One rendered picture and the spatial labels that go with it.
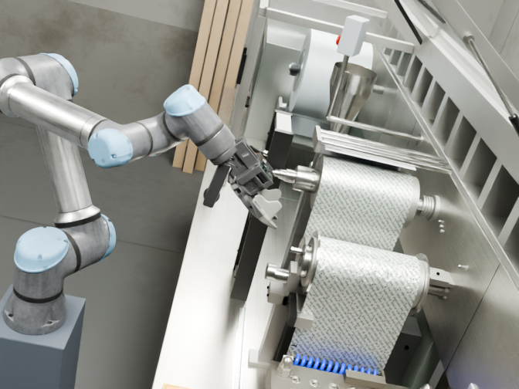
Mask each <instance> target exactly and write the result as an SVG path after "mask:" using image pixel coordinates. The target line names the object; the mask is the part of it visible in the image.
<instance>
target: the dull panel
mask: <svg viewBox="0 0 519 389"><path fill-rule="evenodd" d="M392 251H393V252H397V253H401V254H404V252H403V249H402V245H401V242H400V240H399V237H398V239H397V241H396V243H395V246H394V249H393V250H392ZM407 317H412V318H416V320H417V323H418V325H419V329H420V332H421V335H422V338H421V340H420V341H419V344H418V346H417V348H416V351H415V353H414V354H413V356H412V359H411V361H410V363H409V365H408V367H407V369H406V371H405V374H404V376H403V378H402V380H401V382H400V385H399V386H402V387H409V388H413V389H420V388H421V387H422V385H424V384H428V383H429V381H430V379H431V377H432V375H433V373H434V371H435V369H436V367H437V365H438V363H439V360H440V357H439V353H438V351H437V349H436V345H435V342H434V339H433V335H432V333H431V330H430V328H429V324H428V322H427V319H426V315H425V313H424V310H423V308H422V309H421V310H420V311H419V312H418V313H417V314H416V315H415V316H407Z"/></svg>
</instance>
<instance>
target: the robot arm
mask: <svg viewBox="0 0 519 389"><path fill-rule="evenodd" d="M76 88H78V79H77V75H76V72H75V69H74V68H73V66H72V65H71V64H70V62H69V61H68V60H67V59H64V57H62V56H61V55H58V54H55V53H50V54H46V53H40V54H37V55H32V56H20V57H13V58H4V59H0V113H3V114H4V115H6V116H8V117H21V118H23V119H25V120H27V121H29V122H31V123H33V124H35V125H36V131H37V134H38V138H39V142H40V146H41V149H42V154H43V157H44V161H45V164H46V169H47V172H48V175H49V180H50V184H51V187H52V190H53V195H54V198H55V202H56V207H57V210H58V215H57V216H56V218H55V220H54V223H55V226H56V227H55V228H54V227H46V228H43V227H38V228H34V229H31V230H29V231H27V232H26V233H24V234H23V235H22V236H21V237H20V238H19V240H18V242H17V244H16V250H15V254H14V260H15V268H14V281H13V290H12V292H11V294H10V296H9V298H8V300H7V302H6V304H5V308H4V320H5V322H6V324H7V325H8V326H9V327H10V328H11V329H12V330H14V331H16V332H18V333H22V334H25V335H33V336H37V335H43V334H47V333H51V332H54V331H56V330H58V329H59V328H60V327H61V326H62V325H63V324H64V323H65V322H66V319H67V314H68V306H67V302H66V298H65V296H64V293H63V284H64V279H65V278H66V277H67V276H70V275H72V274H74V273H75V272H78V271H80V270H81V269H84V268H86V267H87V266H90V265H92V264H94V263H97V262H100V261H101V260H102V259H104V258H105V257H107V256H108V255H109V254H110V253H112V251H113V249H114V246H115V243H116V232H115V229H114V226H113V224H112V222H109V220H110V219H109V218H108V217H107V216H105V215H102V214H101V213H100V209H99V208H97V207H95V206H93V205H92V201H91V198H90V193H89V189H88V186H87V180H86V177H85V174H84V170H83V165H82V161H81V159H80V153H79V150H78V146H80V147H82V148H85V149H87V150H88V151H89V154H90V157H91V159H92V160H94V161H95V164H96V165H97V166H99V167H101V168H112V167H120V166H123V165H125V164H126V163H129V162H132V161H136V160H137V159H140V158H143V157H148V156H150V157H154V156H157V155H159V154H163V153H165V152H167V151H168V150H169V149H171V148H173V147H174V146H176V145H178V144H180V143H181V142H183V141H185V140H187V139H189V138H190V139H191V140H192V142H193V143H194V144H195V145H196V147H197V148H198V149H199V150H200V151H201V152H202V153H203V154H204V156H205V157H206V158H207V159H208V160H210V161H211V162H212V163H213V165H215V166H216V165H218V166H217V168H216V170H215V173H214V175H213V177H212V180H211V182H210V185H209V187H208V188H206V189H205V191H204V193H203V198H204V201H203V205H204V206H207V207H209V208H213V207H214V204H215V203H216V202H217V201H218V200H219V198H220V191H221V189H222V186H223V184H224V181H225V179H226V176H227V174H228V173H229V175H228V180H227V182H228V183H229V184H230V186H231V188H232V190H233V191H234V193H235V194H236V196H237V197H238V198H239V199H240V200H241V201H242V203H243V204H244V205H245V207H246V208H247V209H248V210H249V211H250V212H251V213H252V214H253V215H254V216H255V217H256V218H257V219H259V220H260V221H261V222H262V223H263V224H265V225H267V226H269V227H271V228H273V229H277V226H276V225H275V223H274V222H273V221H272V220H271V219H274V220H277V216H276V213H277V212H278V211H279V210H280V209H281V207H282V205H281V203H280V202H279V201H278V199H279V197H280V196H281V191H280V190H279V189H273V190H267V189H266V188H268V187H269V186H270V185H272V184H273V168H272V167H271V166H270V164H269V163H268V162H267V161H266V159H265V158H264V157H263V155H262V154H261V153H260V152H259V153H256V154H255V153H254V151H253V150H252V149H251V147H250V146H249V145H248V144H247V142H246V141H247V139H246V138H245V137H244V136H243V135H242V136H241V137H239V138H238V139H235V137H234V135H233V134H232V133H231V131H230V130H229V129H228V127H227V126H226V125H225V124H224V123H223V122H222V121H221V119H220V118H219V117H218V116H217V114H216V113H215V112H214V110H213V109H212V108H211V107H210V106H209V105H208V103H207V102H206V101H205V98H204V97H203V96H201V95H200V94H199V92H198V91H197V90H196V89H195V88H194V87H193V86H192V85H184V86H182V87H181V88H179V89H178V90H177V91H175V92H174V93H173V94H172V95H170V97H169V98H167V99H166V101H165V102H164V108H165V109H166V111H164V112H163V113H160V114H159V115H157V116H156V117H152V118H149V119H146V120H140V121H137V122H133V123H129V124H125V125H121V124H118V123H115V122H113V121H112V120H108V119H107V118H105V117H102V116H100V115H98V114H96V113H94V112H91V111H89V110H87V109H84V108H82V107H80V106H78V105H76V104H74V103H73V100H72V98H73V97H74V96H75V95H76V92H77V89H76ZM77 145H78V146H77ZM230 168H231V170H229V169H230Z"/></svg>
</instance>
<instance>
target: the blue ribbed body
mask: <svg viewBox="0 0 519 389"><path fill-rule="evenodd" d="M313 360H314V359H313V357H309V360H307V356H306V355H303V357H302V360H301V359H300V355H299V354H297V355H296V358H294V361H293V365H297V366H301V367H308V368H312V369H316V370H324V371H328V372H332V373H336V374H344V372H345V369H347V370H352V366H351V364H349V365H348V366H347V368H345V363H342V364H341V367H339V363H338V362H335V363H334V366H332V365H333V362H332V360H329V361H328V364H326V360H325V359H323V360H322V361H321V363H320V359H319V358H316V360H315V362H313ZM353 370H354V371H358V372H363V373H367V374H371V369H370V368H367V370H366V372H365V368H364V367H361V368H360V371H359V370H358V366H354V369H353ZM372 374H374V375H378V371H377V370H376V369H374V370H373V371H372ZM379 376H381V375H379Z"/></svg>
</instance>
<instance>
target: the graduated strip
mask: <svg viewBox="0 0 519 389"><path fill-rule="evenodd" d="M245 328H246V308H242V307H239V316H238V326H237V334H236V352H235V361H234V371H233V379H232V389H241V384H242V372H243V351H244V339H245Z"/></svg>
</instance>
